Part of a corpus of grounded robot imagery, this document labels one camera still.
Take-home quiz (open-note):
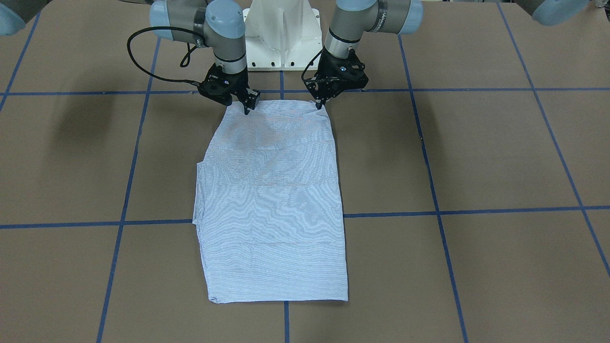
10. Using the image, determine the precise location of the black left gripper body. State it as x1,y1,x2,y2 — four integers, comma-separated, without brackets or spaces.
304,48,369,101

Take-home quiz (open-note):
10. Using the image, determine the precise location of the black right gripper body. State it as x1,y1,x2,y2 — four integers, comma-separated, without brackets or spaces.
197,64,250,106

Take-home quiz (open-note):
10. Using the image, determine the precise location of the light blue striped shirt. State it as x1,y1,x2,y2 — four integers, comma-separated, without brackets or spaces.
193,100,349,303

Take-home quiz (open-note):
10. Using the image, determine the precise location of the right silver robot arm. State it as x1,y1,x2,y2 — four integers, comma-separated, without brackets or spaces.
126,0,260,114

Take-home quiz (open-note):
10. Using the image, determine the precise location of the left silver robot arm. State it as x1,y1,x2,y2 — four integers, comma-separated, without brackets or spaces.
301,0,424,109

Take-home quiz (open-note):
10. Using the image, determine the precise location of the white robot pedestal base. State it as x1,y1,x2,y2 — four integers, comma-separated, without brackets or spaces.
243,0,323,71

